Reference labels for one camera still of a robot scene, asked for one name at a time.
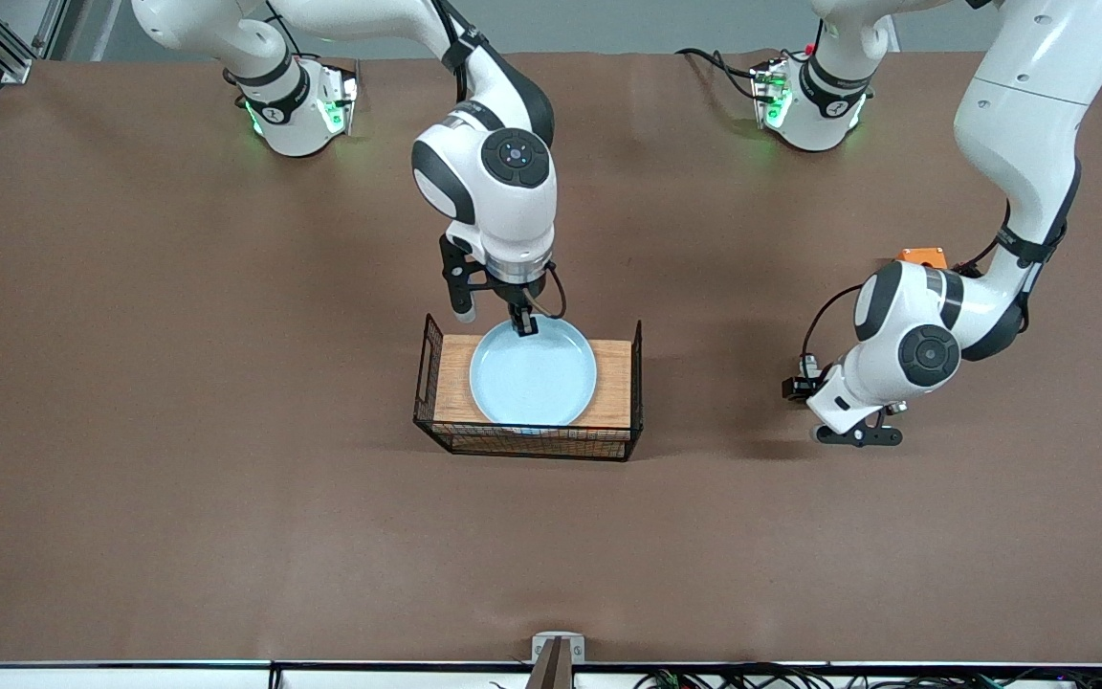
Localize tangled black cables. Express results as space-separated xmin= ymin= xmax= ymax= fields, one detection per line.
xmin=632 ymin=664 xmax=1102 ymax=689

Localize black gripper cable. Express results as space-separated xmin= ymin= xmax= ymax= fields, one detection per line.
xmin=524 ymin=260 xmax=568 ymax=321
xmin=800 ymin=196 xmax=1030 ymax=360

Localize black wire basket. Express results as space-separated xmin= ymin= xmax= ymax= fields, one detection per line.
xmin=413 ymin=313 xmax=645 ymax=462

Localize grey metal bracket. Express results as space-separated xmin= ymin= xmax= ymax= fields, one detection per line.
xmin=532 ymin=632 xmax=585 ymax=664

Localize black arm base cable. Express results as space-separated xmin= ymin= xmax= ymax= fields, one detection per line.
xmin=675 ymin=48 xmax=764 ymax=101

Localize white table edge rail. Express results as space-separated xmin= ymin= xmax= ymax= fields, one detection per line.
xmin=0 ymin=660 xmax=1102 ymax=689

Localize light blue round plate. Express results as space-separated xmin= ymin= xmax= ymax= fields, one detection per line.
xmin=470 ymin=317 xmax=599 ymax=428

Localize brown table cover sheet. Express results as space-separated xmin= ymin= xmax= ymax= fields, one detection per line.
xmin=0 ymin=48 xmax=1102 ymax=666

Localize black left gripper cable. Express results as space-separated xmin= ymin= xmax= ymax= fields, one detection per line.
xmin=800 ymin=196 xmax=1030 ymax=360

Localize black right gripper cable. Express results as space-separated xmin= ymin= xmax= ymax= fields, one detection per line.
xmin=524 ymin=260 xmax=568 ymax=321

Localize wooden board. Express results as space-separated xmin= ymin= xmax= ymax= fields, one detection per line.
xmin=433 ymin=334 xmax=633 ymax=429

